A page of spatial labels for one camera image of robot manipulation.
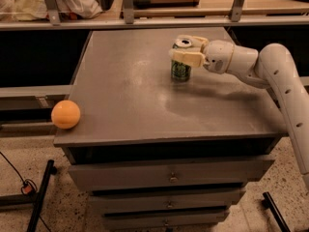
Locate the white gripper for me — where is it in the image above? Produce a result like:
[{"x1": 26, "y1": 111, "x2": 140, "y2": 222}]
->
[{"x1": 169, "y1": 35, "x2": 235, "y2": 74}]

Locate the green soda can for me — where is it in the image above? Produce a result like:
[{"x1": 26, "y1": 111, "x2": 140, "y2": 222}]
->
[{"x1": 170, "y1": 38, "x2": 192, "y2": 81}]

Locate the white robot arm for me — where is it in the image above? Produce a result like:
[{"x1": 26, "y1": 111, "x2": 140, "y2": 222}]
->
[{"x1": 169, "y1": 35, "x2": 309, "y2": 188}]

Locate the grey drawer cabinet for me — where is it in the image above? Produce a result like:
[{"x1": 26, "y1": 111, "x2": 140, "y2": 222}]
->
[{"x1": 54, "y1": 29, "x2": 287, "y2": 219}]

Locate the top grey drawer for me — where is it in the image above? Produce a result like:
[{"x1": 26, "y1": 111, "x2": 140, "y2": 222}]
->
[{"x1": 69, "y1": 156, "x2": 274, "y2": 191}]

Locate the grey drawer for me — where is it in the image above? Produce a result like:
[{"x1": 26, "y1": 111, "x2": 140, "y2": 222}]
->
[
  {"x1": 102, "y1": 209, "x2": 229, "y2": 230},
  {"x1": 89, "y1": 188, "x2": 245, "y2": 214},
  {"x1": 69, "y1": 156, "x2": 274, "y2": 191}
]

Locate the white crumpled cloth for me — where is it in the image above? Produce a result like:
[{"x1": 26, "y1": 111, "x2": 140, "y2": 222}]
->
[{"x1": 0, "y1": 0, "x2": 102, "y2": 21}]

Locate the orange ball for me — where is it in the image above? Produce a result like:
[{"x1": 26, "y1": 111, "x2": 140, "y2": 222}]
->
[{"x1": 51, "y1": 101, "x2": 80, "y2": 130}]

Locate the middle grey drawer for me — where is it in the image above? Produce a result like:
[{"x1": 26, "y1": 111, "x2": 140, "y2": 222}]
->
[{"x1": 89, "y1": 188, "x2": 245, "y2": 214}]

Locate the black stand leg right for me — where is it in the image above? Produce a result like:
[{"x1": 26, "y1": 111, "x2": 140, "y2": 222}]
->
[{"x1": 262, "y1": 192, "x2": 291, "y2": 232}]

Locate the black stand leg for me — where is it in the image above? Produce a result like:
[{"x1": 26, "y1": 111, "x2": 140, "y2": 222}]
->
[
  {"x1": 262, "y1": 192, "x2": 291, "y2": 232},
  {"x1": 0, "y1": 159, "x2": 57, "y2": 232}
]

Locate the bottom grey drawer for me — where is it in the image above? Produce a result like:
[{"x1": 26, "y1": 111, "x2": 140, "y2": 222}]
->
[{"x1": 102, "y1": 209, "x2": 229, "y2": 230}]

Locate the black stand leg left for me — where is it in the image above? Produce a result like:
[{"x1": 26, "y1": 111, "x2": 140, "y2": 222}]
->
[{"x1": 0, "y1": 159, "x2": 57, "y2": 232}]

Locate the grey metal rail frame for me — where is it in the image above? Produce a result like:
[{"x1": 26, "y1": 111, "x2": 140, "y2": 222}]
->
[{"x1": 0, "y1": 0, "x2": 309, "y2": 31}]

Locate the black cable with orange clip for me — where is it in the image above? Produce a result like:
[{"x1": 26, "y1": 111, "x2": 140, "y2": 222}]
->
[{"x1": 0, "y1": 150, "x2": 52, "y2": 232}]

